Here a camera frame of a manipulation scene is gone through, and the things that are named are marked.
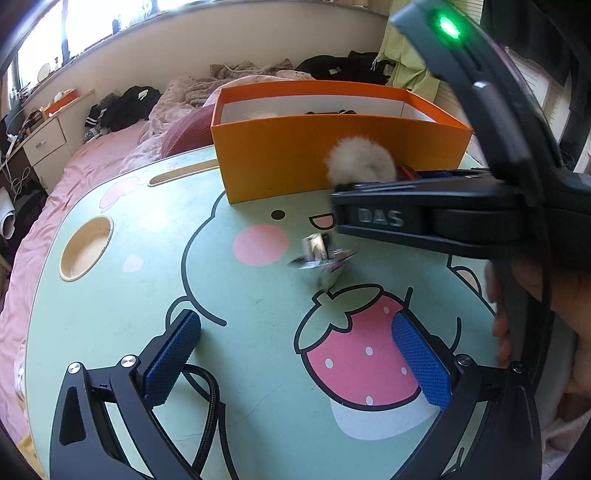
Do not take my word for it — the white drawer desk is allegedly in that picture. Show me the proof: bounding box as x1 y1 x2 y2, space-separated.
1 90 95 194

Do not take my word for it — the black clothes pile right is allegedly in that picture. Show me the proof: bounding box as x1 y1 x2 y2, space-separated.
294 50 394 85

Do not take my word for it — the black clothes pile left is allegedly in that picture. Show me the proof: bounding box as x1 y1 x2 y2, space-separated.
84 86 161 142

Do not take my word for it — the dark red pillow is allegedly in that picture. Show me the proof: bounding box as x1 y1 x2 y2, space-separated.
160 105 214 158

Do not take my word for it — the black lace pouch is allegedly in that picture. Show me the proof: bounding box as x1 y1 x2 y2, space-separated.
305 109 356 115

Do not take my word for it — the black clothes pile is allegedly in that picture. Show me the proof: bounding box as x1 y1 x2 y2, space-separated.
294 50 394 85
84 86 161 142

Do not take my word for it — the black cable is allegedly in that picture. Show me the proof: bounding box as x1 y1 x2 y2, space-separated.
181 364 229 476

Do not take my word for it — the green hanging cloth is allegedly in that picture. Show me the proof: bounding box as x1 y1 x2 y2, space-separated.
374 24 440 102

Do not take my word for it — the right hand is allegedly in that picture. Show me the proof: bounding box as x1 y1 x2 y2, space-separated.
485 257 590 398

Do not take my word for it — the silver metal clip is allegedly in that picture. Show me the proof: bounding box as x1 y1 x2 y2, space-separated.
288 233 358 291

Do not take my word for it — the pink crumpled blanket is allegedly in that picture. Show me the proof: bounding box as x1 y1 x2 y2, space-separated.
119 59 312 173

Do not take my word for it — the cream fluffy pompom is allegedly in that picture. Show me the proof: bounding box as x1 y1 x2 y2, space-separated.
325 136 397 185

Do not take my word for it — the orange cardboard box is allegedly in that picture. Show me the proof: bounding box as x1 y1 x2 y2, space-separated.
211 80 472 203

